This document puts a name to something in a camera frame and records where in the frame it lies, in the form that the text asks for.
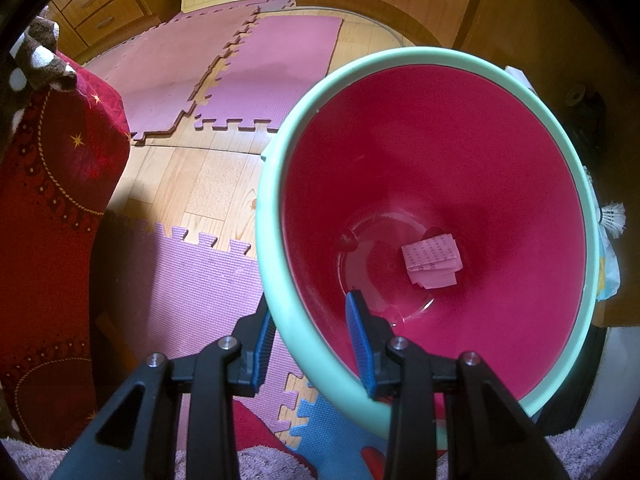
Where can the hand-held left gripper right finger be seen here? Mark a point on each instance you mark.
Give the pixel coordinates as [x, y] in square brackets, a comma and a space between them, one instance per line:
[360, 350]

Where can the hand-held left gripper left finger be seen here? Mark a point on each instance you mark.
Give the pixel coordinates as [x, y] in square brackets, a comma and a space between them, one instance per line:
[261, 360]

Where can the red bin with green rim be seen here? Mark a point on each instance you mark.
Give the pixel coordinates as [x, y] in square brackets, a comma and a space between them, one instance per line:
[400, 135]

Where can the white and green carton box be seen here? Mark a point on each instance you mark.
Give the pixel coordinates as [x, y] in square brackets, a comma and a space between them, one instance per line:
[520, 79]

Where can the blue foam mat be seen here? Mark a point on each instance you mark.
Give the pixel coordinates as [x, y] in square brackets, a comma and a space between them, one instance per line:
[320, 425]

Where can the lilac foam mat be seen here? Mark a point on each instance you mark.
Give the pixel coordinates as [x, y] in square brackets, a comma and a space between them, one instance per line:
[190, 300]

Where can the folded pink paper piece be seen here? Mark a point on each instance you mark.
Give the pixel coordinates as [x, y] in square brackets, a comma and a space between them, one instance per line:
[432, 260]

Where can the fluffy pale purple rug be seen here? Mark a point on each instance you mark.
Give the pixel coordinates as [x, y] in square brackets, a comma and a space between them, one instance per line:
[25, 460]

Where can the light blue patterned wrapper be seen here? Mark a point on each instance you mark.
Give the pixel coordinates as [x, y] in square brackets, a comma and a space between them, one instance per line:
[610, 275]

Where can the red patterned cushion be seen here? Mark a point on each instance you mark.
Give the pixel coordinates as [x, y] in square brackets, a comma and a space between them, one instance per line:
[50, 185]

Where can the white shuttlecock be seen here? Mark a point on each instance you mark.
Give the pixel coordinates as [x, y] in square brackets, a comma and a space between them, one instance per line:
[612, 220]

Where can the mauve foam mat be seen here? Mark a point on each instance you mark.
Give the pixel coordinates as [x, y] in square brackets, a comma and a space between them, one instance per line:
[280, 60]

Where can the dusty pink foam mat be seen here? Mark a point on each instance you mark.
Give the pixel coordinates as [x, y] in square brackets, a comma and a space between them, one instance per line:
[160, 60]

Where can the brown polka dot cloth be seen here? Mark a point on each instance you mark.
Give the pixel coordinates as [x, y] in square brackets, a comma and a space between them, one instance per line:
[40, 55]

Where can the round wooden table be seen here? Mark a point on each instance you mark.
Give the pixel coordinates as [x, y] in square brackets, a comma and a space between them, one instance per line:
[525, 10]

